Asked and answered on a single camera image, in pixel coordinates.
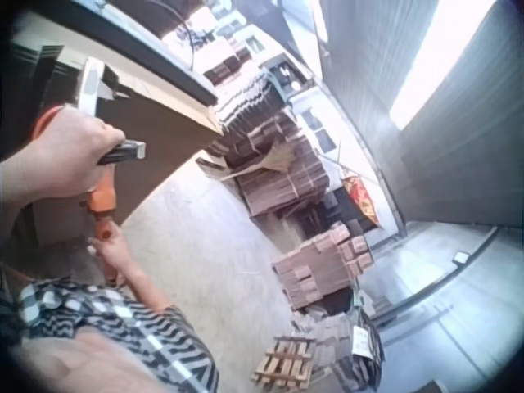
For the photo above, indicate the white cabin with windows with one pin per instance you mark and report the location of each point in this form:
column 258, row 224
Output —
column 323, row 127

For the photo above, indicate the white machine with dark panel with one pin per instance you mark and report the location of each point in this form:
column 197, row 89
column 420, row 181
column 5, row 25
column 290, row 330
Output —
column 286, row 78

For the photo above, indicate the red and yellow banner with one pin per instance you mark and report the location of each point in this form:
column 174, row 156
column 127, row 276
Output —
column 362, row 200

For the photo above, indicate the person's left fingers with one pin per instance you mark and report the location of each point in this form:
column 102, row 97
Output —
column 108, row 137

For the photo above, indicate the large brown cardboard carton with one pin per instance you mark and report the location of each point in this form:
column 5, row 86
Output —
column 163, row 135

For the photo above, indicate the stack of brown cardboard bundles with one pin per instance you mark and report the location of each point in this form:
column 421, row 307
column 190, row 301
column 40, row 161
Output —
column 319, row 270

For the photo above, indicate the person's right fingers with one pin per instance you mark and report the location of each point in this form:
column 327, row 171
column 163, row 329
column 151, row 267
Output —
column 107, row 245

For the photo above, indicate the straw broom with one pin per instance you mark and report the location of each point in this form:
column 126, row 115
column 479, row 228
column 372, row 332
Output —
column 268, row 161

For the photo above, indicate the tall heap of flattened cartons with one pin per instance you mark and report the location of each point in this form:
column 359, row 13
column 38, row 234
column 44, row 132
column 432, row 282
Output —
column 282, row 163

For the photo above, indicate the white paper label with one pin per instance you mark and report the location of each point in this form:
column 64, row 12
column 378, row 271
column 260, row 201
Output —
column 360, row 341

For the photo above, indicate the person's left hand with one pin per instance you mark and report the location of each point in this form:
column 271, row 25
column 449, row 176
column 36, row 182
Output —
column 61, row 151

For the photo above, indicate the person's right hand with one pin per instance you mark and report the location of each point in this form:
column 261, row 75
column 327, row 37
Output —
column 112, row 254

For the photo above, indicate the black floodlight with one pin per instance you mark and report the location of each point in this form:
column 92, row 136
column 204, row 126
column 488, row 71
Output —
column 461, row 258

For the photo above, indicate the orange handheld carton stapler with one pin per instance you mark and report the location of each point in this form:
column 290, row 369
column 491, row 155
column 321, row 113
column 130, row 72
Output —
column 101, row 202

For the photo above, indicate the wooden pallet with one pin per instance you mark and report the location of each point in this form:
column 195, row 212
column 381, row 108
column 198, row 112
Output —
column 284, row 364

